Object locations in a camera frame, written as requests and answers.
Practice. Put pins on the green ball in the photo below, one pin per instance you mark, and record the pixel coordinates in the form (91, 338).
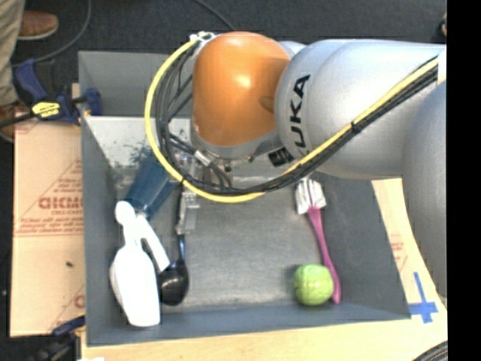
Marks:
(313, 285)

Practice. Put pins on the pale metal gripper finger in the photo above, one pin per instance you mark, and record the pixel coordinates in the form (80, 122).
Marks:
(186, 218)

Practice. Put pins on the white plastic bottle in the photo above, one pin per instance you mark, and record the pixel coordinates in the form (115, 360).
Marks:
(137, 292)

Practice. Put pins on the blue spray bottle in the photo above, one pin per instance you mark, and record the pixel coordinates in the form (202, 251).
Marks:
(150, 184)

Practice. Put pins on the grey metal bin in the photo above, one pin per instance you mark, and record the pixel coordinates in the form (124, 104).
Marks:
(244, 246)

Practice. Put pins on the pink brush with white bristles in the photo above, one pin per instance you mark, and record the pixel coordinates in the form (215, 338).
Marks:
(320, 235)

